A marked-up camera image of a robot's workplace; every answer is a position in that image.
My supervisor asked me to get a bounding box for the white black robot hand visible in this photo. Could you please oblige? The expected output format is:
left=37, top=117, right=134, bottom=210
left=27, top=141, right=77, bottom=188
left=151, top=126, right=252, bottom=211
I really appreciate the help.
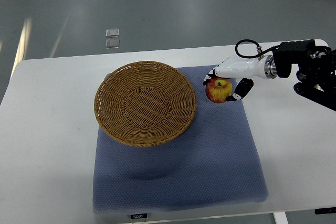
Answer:
left=203, top=55, right=277, bottom=101

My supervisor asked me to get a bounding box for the red yellow apple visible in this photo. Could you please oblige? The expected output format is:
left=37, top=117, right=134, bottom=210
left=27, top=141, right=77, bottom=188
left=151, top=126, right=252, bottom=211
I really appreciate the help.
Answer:
left=205, top=77, right=233, bottom=103

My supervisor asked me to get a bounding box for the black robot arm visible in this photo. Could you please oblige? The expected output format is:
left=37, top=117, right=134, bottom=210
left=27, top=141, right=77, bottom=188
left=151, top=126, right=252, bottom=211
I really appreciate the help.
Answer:
left=272, top=39, right=335, bottom=110

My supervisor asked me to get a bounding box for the brown wicker basket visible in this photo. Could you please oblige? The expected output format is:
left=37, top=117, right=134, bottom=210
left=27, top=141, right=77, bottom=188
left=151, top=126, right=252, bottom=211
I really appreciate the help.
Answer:
left=94, top=61, right=196, bottom=147

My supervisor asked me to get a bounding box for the blue grey cushion mat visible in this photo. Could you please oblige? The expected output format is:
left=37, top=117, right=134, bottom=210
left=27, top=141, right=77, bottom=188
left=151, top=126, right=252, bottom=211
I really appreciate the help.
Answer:
left=93, top=66, right=268, bottom=215

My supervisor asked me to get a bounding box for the upper metal floor plate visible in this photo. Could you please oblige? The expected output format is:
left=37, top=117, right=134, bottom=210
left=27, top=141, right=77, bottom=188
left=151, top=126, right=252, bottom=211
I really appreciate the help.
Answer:
left=106, top=28, right=119, bottom=38

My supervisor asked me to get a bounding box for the metal floor plate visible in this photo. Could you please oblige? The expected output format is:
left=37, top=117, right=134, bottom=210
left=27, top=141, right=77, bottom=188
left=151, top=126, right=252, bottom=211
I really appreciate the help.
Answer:
left=106, top=38, right=120, bottom=49
left=106, top=28, right=119, bottom=38

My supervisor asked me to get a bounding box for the lower metal floor plate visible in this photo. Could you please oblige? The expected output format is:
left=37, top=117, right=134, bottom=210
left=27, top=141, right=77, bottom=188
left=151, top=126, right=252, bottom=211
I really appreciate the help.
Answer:
left=106, top=38, right=120, bottom=49

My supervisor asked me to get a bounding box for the black table label tag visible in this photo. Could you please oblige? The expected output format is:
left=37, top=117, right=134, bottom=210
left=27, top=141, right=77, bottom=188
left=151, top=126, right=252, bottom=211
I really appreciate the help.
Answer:
left=130, top=213, right=148, bottom=220

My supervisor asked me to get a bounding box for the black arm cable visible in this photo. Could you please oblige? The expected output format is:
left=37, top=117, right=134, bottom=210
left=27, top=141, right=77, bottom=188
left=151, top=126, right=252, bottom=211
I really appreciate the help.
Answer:
left=235, top=39, right=279, bottom=61

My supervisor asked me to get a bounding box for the black table bracket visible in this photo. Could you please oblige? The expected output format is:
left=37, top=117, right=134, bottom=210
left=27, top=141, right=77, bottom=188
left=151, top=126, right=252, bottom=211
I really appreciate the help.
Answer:
left=314, top=207, right=336, bottom=215

